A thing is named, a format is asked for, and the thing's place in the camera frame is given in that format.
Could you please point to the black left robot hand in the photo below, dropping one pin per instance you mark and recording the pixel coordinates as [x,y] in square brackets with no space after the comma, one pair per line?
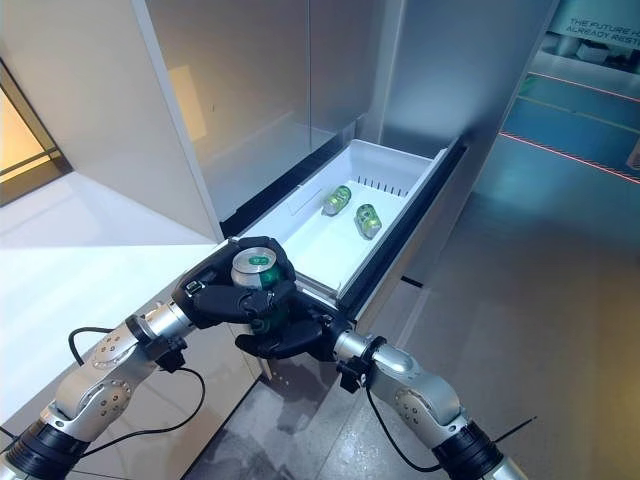
[210,280]

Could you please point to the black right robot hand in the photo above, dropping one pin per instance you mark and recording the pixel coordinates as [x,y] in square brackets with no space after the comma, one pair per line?
[295,342]

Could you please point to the tall green beer can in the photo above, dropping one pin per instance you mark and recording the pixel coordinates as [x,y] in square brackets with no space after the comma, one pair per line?
[252,267]

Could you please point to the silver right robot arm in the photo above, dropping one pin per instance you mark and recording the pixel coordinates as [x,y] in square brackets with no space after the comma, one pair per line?
[425,390]

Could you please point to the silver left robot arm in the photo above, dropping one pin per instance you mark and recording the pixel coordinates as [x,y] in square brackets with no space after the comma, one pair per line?
[100,380]

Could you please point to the silver fridge drawer front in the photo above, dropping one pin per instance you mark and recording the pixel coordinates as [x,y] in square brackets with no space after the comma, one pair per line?
[430,210]

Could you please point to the silver fridge body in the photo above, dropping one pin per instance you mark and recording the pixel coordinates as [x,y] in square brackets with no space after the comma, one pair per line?
[250,75]

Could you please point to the white plastic drawer bin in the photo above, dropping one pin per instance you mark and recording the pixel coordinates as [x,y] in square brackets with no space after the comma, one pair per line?
[320,240]

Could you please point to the white counter cabinet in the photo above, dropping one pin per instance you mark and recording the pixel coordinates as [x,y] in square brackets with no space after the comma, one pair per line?
[75,280]

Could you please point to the small green drink can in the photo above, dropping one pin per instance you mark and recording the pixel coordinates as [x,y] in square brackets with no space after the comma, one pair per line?
[336,200]
[367,220]

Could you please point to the white tall side panel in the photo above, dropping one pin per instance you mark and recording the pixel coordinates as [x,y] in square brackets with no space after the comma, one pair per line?
[100,100]

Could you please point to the black framed lit window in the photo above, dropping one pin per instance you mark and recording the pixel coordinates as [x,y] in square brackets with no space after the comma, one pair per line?
[20,135]

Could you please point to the white printed sign board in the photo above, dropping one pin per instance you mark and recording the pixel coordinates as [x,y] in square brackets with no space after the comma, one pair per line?
[600,30]

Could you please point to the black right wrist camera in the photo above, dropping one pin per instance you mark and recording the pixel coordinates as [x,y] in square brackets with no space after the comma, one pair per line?
[352,377]

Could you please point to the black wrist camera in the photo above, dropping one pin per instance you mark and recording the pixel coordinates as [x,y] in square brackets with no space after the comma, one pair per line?
[170,357]
[352,377]

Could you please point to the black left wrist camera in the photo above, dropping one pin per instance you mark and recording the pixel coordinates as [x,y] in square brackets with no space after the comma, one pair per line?
[170,357]

